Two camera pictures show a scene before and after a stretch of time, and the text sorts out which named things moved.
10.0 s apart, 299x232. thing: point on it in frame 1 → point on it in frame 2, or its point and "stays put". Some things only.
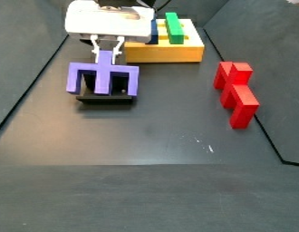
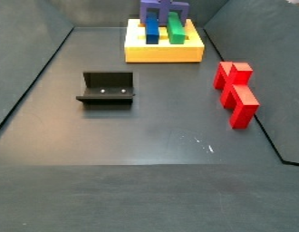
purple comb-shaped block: [103, 68] → [164, 5]
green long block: [175, 28] stays put
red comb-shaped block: [237, 97] stays put
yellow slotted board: [163, 52] stays put
